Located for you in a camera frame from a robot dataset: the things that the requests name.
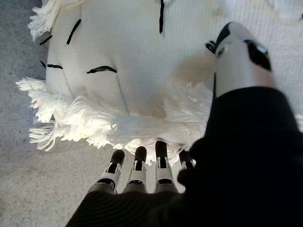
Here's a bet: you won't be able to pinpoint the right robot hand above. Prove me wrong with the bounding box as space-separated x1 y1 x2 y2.
66 21 303 227

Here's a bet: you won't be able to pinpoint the white fringed cushion black stitches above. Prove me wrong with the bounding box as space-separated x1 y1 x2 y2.
15 0 303 166

